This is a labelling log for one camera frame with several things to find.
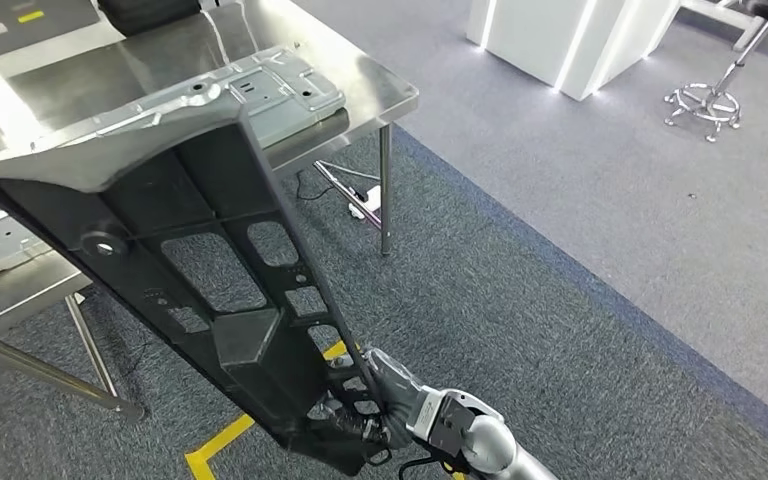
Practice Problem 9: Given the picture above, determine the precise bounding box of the chrome bar stool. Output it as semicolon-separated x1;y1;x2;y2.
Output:
663;0;768;144

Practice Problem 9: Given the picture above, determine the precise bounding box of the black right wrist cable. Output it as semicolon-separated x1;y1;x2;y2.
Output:
397;453;440;480

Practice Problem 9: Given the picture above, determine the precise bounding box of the black ribbed box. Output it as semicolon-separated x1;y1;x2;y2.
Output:
95;0;203;38

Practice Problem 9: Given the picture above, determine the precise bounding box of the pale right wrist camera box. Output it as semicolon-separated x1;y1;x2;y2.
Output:
407;390;498;462

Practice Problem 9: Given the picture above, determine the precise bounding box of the long black plastic part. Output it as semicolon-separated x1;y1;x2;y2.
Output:
0;99;393;477

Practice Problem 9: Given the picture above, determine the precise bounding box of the white lit display counter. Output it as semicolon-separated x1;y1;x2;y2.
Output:
466;0;681;103

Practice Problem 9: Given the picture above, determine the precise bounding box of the black power cable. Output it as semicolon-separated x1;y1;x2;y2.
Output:
294;168;336;202

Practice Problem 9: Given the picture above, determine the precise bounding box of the silver stamped metal panel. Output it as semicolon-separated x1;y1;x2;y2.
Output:
0;46;347;278

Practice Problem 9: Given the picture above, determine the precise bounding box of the white power strip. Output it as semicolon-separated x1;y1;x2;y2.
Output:
347;185;383;221

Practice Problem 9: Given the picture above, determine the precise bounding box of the stainless steel workbench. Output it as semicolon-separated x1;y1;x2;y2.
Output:
0;0;420;423

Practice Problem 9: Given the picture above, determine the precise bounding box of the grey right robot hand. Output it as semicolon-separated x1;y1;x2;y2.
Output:
327;349;428;458

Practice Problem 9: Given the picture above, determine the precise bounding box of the grey equipment box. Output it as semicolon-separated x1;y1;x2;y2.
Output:
0;0;102;60

